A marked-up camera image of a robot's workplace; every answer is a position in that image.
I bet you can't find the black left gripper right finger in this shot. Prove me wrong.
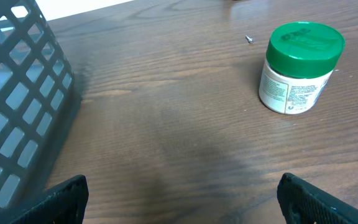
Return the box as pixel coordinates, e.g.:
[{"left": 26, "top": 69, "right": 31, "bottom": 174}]
[{"left": 277, "top": 172, "right": 358, "bottom": 224}]

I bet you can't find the green lid jar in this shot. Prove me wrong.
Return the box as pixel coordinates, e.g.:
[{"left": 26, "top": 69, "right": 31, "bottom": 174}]
[{"left": 259, "top": 21, "right": 346, "bottom": 115}]

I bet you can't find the grey plastic basket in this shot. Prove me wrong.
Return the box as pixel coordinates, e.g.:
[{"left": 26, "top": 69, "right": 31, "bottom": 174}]
[{"left": 0, "top": 0, "right": 80, "bottom": 212}]

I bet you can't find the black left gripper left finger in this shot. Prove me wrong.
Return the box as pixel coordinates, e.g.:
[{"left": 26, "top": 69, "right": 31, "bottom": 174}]
[{"left": 0, "top": 175, "right": 89, "bottom": 224}]

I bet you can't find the small silver screw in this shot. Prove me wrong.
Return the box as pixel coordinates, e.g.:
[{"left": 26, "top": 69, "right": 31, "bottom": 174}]
[{"left": 245, "top": 35, "right": 254, "bottom": 44}]

